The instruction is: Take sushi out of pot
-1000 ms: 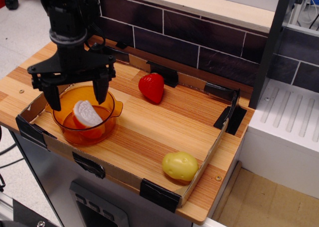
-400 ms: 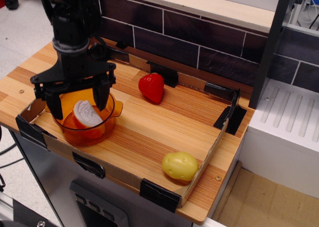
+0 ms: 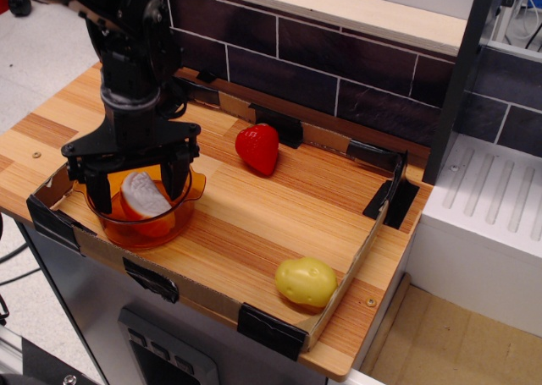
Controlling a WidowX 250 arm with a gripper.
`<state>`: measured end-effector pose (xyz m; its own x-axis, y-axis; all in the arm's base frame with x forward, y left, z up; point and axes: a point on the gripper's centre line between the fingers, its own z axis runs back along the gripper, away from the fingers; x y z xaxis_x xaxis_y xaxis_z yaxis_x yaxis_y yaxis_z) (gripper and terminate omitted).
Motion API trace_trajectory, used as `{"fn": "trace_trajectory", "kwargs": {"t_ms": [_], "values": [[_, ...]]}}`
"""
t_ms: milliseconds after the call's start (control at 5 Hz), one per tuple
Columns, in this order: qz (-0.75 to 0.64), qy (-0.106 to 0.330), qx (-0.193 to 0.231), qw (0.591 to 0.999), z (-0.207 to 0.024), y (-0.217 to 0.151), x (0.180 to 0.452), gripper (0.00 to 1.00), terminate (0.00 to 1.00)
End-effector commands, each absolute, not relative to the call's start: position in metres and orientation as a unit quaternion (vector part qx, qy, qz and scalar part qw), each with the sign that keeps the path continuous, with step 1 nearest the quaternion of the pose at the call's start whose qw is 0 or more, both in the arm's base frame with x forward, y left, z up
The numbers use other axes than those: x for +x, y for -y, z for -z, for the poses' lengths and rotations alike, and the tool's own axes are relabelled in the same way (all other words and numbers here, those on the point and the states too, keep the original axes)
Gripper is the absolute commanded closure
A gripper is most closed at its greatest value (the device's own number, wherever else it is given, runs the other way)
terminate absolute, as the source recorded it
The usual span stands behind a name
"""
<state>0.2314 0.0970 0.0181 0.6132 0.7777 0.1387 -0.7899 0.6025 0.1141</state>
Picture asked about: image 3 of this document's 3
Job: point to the salmon sushi toy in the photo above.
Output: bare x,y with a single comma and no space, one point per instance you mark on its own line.
143,203

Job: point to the red toy strawberry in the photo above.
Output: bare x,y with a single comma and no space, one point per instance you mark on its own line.
258,147

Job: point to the black caster wheel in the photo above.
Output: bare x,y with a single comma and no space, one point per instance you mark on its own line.
20,8

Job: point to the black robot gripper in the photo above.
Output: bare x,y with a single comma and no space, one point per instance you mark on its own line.
127,141

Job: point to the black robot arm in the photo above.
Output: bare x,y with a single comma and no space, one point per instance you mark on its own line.
143,100

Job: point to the grey oven control panel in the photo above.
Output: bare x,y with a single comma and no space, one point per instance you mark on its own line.
161,357

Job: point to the yellow toy potato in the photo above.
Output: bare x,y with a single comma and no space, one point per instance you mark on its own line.
306,281

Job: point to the orange transparent plastic pot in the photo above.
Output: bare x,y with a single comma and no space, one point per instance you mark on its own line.
120,230

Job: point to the dark grey vertical post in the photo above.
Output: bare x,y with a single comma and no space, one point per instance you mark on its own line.
461,79

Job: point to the cardboard fence with black tape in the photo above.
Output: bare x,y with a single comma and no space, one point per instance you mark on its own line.
326,199

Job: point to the white toy sink drainboard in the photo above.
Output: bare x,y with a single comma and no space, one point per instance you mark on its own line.
478,242

